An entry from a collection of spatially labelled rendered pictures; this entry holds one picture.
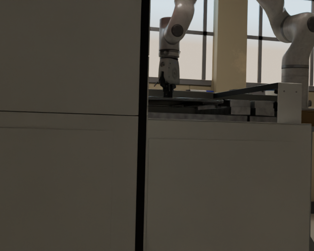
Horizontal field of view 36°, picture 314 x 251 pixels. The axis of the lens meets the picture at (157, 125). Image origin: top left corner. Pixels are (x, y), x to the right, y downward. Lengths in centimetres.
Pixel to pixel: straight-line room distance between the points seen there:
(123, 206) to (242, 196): 48
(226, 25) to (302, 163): 311
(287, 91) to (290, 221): 44
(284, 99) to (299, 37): 52
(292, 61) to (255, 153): 72
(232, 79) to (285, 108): 291
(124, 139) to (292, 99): 71
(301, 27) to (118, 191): 123
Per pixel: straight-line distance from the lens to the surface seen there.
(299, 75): 221
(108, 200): 124
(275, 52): 499
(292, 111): 174
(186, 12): 191
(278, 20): 227
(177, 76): 196
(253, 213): 161
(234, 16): 472
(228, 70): 461
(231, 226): 159
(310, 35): 219
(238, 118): 187
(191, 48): 463
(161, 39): 195
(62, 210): 123
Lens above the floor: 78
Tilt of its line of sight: 1 degrees up
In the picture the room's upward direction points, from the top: 1 degrees clockwise
